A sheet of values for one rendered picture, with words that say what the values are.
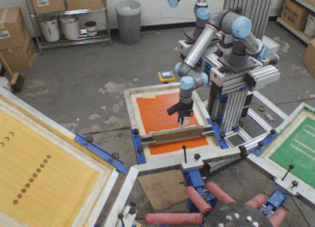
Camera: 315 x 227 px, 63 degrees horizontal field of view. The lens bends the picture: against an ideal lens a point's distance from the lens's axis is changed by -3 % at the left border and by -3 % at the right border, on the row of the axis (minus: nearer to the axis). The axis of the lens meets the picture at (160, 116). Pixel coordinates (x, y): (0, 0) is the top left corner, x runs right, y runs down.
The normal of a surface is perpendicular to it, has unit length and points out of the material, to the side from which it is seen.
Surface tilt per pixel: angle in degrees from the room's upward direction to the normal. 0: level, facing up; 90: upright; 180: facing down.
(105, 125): 0
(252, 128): 0
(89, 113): 0
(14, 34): 90
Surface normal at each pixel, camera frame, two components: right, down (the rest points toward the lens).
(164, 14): 0.23, 0.67
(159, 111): 0.01, -0.73
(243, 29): 0.56, 0.51
